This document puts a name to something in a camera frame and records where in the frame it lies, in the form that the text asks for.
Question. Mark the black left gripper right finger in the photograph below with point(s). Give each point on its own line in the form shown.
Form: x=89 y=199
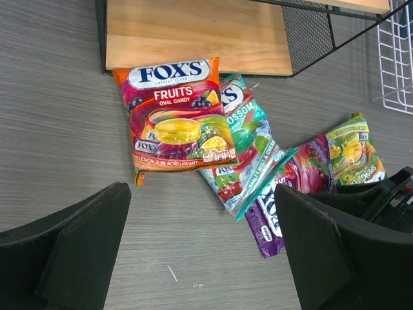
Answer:
x=339 y=261

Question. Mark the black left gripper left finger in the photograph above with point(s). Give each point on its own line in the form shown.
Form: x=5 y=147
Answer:
x=65 y=260

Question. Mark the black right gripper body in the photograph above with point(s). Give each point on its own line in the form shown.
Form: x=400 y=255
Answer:
x=387 y=203

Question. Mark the purple Fox's berries candy bag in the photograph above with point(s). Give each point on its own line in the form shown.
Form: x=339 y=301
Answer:
x=308 y=171

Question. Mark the orange Fox's fruits candy bag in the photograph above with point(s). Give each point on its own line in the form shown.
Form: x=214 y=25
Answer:
x=176 y=117

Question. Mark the teal Fox's blossom candy bag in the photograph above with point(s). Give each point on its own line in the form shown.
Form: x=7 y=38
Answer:
x=259 y=156

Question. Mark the green Fox's spring tea bag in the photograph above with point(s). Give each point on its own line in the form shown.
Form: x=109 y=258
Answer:
x=353 y=156

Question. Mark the white wire dish rack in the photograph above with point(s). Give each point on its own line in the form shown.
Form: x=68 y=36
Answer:
x=395 y=58

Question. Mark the black wire wooden shelf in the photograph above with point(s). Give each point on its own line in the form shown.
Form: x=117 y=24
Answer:
x=259 y=38

